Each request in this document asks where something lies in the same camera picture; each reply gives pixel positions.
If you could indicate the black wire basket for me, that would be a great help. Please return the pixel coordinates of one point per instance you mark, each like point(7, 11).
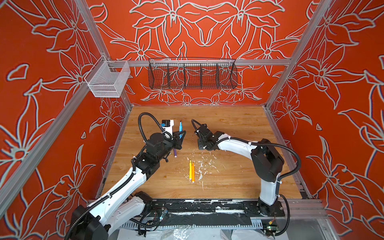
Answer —
point(192, 76)

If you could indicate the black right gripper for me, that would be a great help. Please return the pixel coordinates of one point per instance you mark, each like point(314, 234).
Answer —
point(200, 147)

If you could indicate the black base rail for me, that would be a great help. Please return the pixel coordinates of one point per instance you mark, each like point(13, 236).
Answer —
point(225, 214)

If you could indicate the aluminium frame rail left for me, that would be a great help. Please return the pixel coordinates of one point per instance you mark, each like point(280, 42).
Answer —
point(47, 49)

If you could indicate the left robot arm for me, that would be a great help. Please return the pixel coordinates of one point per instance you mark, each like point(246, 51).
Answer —
point(108, 213)

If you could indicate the aluminium frame rail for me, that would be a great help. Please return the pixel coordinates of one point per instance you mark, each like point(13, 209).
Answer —
point(240, 62)
point(309, 31)
point(47, 49)

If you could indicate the aluminium frame rail back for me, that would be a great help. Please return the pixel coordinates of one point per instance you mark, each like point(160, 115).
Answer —
point(240, 62)

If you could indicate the blue marker pen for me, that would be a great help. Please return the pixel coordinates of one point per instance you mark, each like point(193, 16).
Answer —
point(180, 129)

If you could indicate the yellow marker pen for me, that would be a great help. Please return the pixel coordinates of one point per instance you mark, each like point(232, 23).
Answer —
point(190, 170)

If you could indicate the white mesh basket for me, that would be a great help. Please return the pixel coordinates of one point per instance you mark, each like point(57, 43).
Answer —
point(107, 79)

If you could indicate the orange marker pen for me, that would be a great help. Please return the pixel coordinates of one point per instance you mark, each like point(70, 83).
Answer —
point(193, 173)

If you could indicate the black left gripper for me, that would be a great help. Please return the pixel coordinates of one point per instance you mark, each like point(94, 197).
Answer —
point(176, 140)

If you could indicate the aluminium frame rail right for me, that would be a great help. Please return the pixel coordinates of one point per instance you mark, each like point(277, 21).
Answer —
point(309, 31)

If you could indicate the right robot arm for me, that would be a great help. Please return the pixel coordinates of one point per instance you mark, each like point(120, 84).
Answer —
point(267, 161)

